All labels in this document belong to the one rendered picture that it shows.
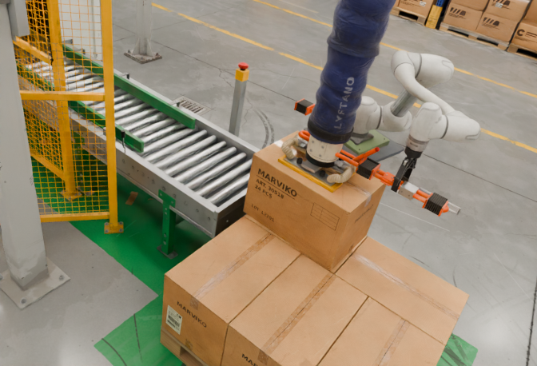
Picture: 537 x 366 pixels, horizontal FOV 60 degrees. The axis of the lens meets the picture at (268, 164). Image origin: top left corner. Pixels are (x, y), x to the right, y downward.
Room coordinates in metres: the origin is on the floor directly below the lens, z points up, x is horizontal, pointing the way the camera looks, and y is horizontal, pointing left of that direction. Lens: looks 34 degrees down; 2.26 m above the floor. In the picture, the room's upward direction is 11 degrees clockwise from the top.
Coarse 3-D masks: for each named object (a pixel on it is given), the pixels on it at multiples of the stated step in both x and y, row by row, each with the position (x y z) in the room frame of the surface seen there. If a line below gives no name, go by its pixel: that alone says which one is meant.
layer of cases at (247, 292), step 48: (240, 240) 1.77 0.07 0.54; (192, 288) 1.40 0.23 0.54; (240, 288) 1.45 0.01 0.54; (288, 288) 1.51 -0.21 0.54; (336, 288) 1.57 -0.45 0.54; (384, 288) 1.64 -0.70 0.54; (432, 288) 1.70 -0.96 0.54; (192, 336) 1.35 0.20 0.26; (240, 336) 1.22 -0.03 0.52; (288, 336) 1.25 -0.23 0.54; (336, 336) 1.30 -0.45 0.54; (384, 336) 1.35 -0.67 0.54; (432, 336) 1.40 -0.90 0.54
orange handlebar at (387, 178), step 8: (304, 136) 2.05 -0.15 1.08; (344, 152) 1.97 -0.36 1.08; (344, 160) 1.92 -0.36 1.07; (352, 160) 1.91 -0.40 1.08; (360, 160) 1.92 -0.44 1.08; (376, 176) 1.82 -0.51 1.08; (384, 176) 1.82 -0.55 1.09; (392, 176) 1.83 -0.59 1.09; (400, 184) 1.80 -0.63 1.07; (416, 192) 1.76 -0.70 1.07; (424, 200) 1.70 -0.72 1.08; (448, 208) 1.68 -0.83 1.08
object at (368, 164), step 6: (360, 162) 1.87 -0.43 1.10; (366, 162) 1.90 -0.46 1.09; (372, 162) 1.91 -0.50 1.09; (360, 168) 1.85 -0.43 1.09; (366, 168) 1.84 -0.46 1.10; (372, 168) 1.86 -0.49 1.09; (378, 168) 1.88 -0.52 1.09; (360, 174) 1.84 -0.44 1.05; (366, 174) 1.84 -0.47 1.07; (372, 174) 1.83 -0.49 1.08
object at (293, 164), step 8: (280, 160) 1.97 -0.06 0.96; (288, 160) 1.97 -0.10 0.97; (296, 160) 1.99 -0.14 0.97; (296, 168) 1.92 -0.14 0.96; (304, 168) 1.93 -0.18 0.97; (304, 176) 1.89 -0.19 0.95; (312, 176) 1.88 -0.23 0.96; (320, 176) 1.88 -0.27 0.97; (320, 184) 1.84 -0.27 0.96; (328, 184) 1.83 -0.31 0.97; (336, 184) 1.85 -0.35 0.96
